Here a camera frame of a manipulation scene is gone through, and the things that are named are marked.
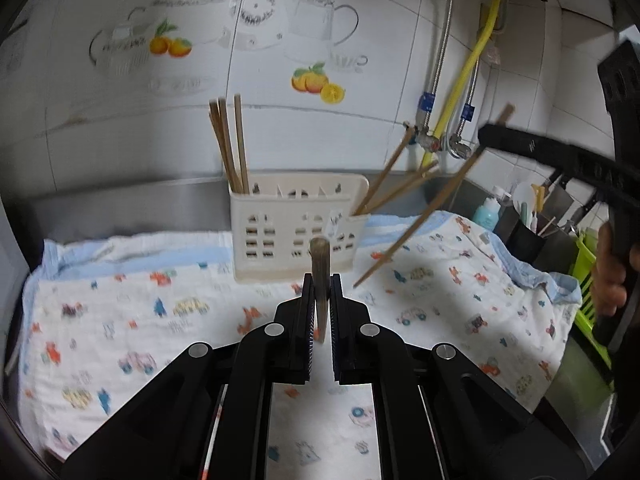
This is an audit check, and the person's right hand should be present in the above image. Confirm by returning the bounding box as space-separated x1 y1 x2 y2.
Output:
590 222 627 318

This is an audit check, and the black utensil container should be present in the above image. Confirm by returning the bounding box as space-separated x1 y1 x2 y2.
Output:
494 206 578 274

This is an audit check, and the green plastic basket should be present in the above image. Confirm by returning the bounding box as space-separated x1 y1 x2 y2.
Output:
570 229 613 388

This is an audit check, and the teal soap bottle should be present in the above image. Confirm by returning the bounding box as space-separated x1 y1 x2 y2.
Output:
472 185 506 231

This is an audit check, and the metal water valve right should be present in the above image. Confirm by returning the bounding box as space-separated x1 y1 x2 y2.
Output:
447 133 473 160

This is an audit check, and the metal water valve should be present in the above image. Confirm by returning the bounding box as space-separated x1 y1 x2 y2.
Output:
447 133 473 160
402 118 444 153

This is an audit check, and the cream plastic utensil holder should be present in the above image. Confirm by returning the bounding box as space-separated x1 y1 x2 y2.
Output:
229 172 369 282

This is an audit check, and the metal water valve left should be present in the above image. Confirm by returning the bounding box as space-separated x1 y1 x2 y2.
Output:
402 118 444 153

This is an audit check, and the printed cartoon cloth mat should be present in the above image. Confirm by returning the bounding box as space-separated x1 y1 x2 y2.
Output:
17 211 587 479

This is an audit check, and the wooden chopstick in holder right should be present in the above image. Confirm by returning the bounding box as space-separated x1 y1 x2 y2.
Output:
233 93 250 194

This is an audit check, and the wooden chopstick in holder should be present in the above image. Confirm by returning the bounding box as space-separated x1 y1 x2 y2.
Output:
218 98 243 194
233 93 250 194
208 101 234 193

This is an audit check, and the wooden chopstick in holder middle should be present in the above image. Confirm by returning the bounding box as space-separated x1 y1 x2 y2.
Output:
218 98 243 194

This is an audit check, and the wooden chopstick in holder left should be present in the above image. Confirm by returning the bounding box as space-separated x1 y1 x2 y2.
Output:
208 101 234 193

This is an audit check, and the braided steel hose right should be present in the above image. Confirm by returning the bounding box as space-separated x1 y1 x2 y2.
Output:
456 56 482 139

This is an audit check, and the braided steel hose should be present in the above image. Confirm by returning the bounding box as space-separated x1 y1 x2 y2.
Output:
456 56 482 139
422 0 458 134

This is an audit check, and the yellow gas hose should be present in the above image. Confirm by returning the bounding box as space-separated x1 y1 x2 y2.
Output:
418 0 504 170

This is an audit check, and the braided steel hose left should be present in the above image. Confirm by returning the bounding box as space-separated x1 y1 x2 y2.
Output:
422 0 458 134

